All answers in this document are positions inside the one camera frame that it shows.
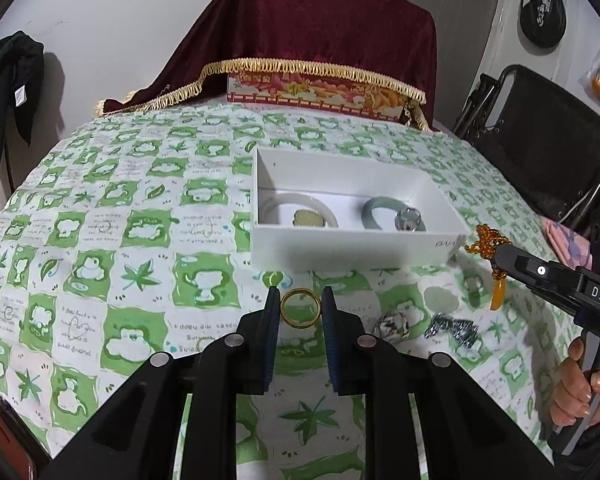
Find silver black chain bracelet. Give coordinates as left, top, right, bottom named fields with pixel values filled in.
left=424, top=311, right=481, bottom=350

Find silver metal ring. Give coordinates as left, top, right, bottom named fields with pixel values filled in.
left=372, top=310, right=412, bottom=342

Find white cardboard box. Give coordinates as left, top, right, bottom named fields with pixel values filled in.
left=250, top=148, right=470, bottom=271

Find dark red velvet cloth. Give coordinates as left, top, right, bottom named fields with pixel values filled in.
left=98, top=0, right=437, bottom=128

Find person's right hand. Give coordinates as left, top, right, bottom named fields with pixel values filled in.
left=548, top=337, right=600, bottom=427

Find red orange decorated box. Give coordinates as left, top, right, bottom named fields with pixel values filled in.
left=226, top=72, right=408, bottom=122

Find green jade bangle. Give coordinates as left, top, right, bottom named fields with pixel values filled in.
left=361, top=196, right=415, bottom=230

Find black hanging clothes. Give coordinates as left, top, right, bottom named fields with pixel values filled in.
left=0, top=30, right=45, bottom=165

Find silver keyring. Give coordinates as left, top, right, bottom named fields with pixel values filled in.
left=394, top=207, right=426, bottom=232

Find green white patterned tablecloth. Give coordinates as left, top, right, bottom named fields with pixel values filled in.
left=0, top=102, right=581, bottom=480

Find pale green jade pendant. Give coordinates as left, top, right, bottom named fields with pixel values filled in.
left=292, top=209, right=326, bottom=228

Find black folding chair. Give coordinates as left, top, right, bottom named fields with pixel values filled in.
left=453, top=64, right=600, bottom=233

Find brown leather wallet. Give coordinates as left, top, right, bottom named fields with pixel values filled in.
left=0, top=396, right=48, bottom=480

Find gold ring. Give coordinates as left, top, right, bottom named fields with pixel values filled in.
left=279, top=287, right=323, bottom=330

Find pale oval jade disc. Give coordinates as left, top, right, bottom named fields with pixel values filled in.
left=422, top=286, right=460, bottom=314

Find black hanging bag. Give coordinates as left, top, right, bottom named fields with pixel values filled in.
left=519, top=0, right=567, bottom=50

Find amber bead necklace with pendant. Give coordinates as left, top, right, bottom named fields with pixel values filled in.
left=462, top=224, right=515, bottom=311

